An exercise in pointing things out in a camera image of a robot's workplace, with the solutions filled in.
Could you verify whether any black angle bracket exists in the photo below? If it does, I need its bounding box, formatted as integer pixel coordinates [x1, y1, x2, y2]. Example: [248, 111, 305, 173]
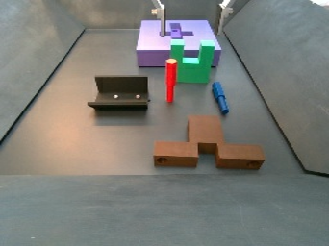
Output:
[87, 75, 148, 111]

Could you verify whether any blue stepped peg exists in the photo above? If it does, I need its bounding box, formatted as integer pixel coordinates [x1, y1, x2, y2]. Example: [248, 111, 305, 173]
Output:
[212, 82, 228, 114]

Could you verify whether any purple board with cross slot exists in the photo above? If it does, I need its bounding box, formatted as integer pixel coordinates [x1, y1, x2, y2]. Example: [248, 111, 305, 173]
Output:
[136, 20, 220, 67]

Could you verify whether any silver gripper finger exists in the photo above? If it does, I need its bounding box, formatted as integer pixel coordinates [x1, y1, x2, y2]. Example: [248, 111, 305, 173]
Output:
[151, 0, 165, 37]
[216, 0, 234, 34]

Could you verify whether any red stepped peg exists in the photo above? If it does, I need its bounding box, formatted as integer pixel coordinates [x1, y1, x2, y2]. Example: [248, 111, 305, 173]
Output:
[165, 59, 177, 103]

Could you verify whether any brown T-shaped wooden block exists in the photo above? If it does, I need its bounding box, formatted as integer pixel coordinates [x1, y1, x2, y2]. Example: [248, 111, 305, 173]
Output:
[152, 115, 264, 169]

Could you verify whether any green U-shaped block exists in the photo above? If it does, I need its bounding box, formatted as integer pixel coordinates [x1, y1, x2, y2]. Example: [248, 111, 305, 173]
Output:
[169, 39, 214, 84]

